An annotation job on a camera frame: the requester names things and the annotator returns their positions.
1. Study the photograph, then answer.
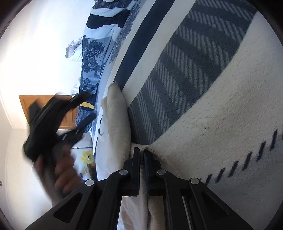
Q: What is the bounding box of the white crumpled cloth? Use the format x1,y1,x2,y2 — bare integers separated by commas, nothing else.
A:
65,37,82,59

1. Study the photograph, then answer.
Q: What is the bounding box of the wooden door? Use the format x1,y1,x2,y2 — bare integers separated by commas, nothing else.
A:
19,95,77,133

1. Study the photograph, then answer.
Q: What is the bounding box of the yellow plastic bag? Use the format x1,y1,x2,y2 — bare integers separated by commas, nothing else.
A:
80,150,94,166

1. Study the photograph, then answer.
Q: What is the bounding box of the person left hand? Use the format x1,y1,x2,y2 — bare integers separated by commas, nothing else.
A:
34,145,82,206

